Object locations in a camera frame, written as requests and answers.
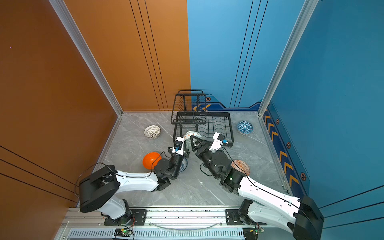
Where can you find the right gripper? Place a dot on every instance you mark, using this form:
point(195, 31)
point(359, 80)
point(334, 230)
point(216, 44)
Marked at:
point(200, 154)

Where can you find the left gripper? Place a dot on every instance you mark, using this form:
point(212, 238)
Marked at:
point(185, 155)

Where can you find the green patterned bowl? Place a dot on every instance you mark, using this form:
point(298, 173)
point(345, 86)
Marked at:
point(191, 133)

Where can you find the orange bowl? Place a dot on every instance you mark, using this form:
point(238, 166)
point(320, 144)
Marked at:
point(150, 160)

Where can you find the white lattice bowl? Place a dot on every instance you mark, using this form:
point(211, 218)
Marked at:
point(152, 131)

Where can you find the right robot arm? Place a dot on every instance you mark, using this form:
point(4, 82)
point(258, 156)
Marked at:
point(299, 216)

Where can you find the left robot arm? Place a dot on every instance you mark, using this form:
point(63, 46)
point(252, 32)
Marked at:
point(98, 191)

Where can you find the blue floral bowl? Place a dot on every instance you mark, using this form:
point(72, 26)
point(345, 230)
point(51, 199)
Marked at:
point(184, 165)

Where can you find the red patterned bowl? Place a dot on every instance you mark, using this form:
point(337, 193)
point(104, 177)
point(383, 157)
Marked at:
point(241, 166)

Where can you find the blue triangle pattern bowl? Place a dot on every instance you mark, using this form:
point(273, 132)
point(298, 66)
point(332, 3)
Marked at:
point(245, 127)

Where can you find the left green circuit board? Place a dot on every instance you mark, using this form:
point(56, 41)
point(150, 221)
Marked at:
point(123, 234)

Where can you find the green circuit board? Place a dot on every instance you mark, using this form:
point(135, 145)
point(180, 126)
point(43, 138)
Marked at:
point(252, 233)
point(123, 234)

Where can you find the right green circuit board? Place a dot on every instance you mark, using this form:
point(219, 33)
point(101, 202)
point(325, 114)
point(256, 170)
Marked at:
point(252, 233)

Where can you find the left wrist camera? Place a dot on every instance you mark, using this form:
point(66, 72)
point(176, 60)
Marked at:
point(178, 146)

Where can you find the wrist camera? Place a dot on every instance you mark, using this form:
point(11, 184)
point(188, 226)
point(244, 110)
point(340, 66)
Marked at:
point(219, 141)
point(178, 146)

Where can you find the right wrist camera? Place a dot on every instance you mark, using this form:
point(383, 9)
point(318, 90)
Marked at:
point(219, 141)

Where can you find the black wire dish rack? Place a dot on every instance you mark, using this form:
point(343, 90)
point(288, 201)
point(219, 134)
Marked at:
point(190, 113)

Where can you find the aluminium front rail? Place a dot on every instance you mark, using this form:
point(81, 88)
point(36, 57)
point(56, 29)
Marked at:
point(174, 217)

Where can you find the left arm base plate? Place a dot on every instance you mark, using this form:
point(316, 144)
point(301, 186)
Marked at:
point(135, 217)

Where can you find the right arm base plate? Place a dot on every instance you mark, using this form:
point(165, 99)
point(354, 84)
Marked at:
point(238, 217)

